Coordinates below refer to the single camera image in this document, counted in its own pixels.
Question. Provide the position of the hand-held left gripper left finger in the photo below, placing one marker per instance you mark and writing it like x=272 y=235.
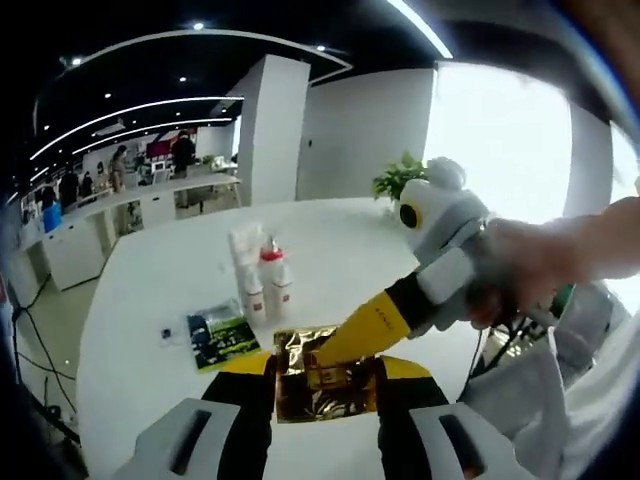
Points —
x=235 y=415

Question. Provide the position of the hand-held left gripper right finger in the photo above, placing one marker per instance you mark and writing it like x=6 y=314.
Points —
x=405 y=415

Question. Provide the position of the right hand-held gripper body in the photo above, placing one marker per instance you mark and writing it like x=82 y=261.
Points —
x=445 y=225

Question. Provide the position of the green brochure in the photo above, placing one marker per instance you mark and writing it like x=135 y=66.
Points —
x=220 y=340

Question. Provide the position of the gold foil packet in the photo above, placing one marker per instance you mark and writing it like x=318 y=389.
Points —
x=310 y=395

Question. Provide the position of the pump skincare bottle red collar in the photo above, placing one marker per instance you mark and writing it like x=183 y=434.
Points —
x=277 y=285

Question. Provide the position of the clear-capped skincare bottle red label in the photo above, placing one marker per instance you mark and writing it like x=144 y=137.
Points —
x=254 y=307

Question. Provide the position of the tall white skincare tube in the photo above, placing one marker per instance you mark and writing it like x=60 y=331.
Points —
x=247 y=250

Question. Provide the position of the potted green plant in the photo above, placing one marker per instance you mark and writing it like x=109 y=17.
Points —
x=400 y=175

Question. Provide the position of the small clear packet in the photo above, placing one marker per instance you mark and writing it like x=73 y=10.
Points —
x=167 y=336

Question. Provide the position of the curved ceiling light strip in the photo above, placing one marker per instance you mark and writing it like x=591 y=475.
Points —
x=420 y=25

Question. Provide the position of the long white counter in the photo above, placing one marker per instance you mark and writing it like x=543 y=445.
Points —
x=150 y=200

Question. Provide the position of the red wall display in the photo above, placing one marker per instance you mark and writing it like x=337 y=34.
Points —
x=159 y=147

